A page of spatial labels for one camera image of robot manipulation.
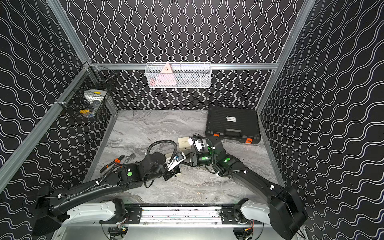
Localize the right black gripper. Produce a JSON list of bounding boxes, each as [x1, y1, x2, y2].
[[182, 152, 217, 168]]

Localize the cream jewelry box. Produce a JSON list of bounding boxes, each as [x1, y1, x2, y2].
[[178, 137, 191, 151]]

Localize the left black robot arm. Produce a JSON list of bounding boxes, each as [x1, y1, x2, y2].
[[32, 152, 186, 237]]

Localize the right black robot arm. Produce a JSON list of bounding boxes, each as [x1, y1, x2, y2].
[[188, 136, 308, 240]]

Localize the orange black pliers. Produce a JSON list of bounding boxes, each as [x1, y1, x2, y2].
[[100, 155, 125, 173]]

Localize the black plastic tool case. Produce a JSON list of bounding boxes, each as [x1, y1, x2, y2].
[[205, 106, 261, 145]]

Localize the pink triangular card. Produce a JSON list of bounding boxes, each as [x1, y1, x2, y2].
[[155, 63, 177, 87]]

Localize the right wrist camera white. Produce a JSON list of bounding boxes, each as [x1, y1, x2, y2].
[[188, 138, 204, 154]]

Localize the orange handled adjustable wrench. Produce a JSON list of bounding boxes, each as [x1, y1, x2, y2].
[[123, 153, 136, 164]]

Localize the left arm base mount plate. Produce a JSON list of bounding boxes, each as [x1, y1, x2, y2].
[[99, 208, 143, 225]]

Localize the aluminium front rail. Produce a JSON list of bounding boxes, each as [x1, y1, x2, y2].
[[61, 206, 301, 226]]

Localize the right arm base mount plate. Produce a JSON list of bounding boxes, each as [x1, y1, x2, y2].
[[219, 207, 263, 225]]

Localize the white wire wall basket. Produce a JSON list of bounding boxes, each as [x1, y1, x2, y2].
[[145, 62, 212, 89]]

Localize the black wire corner basket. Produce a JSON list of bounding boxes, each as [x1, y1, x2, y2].
[[58, 65, 118, 122]]

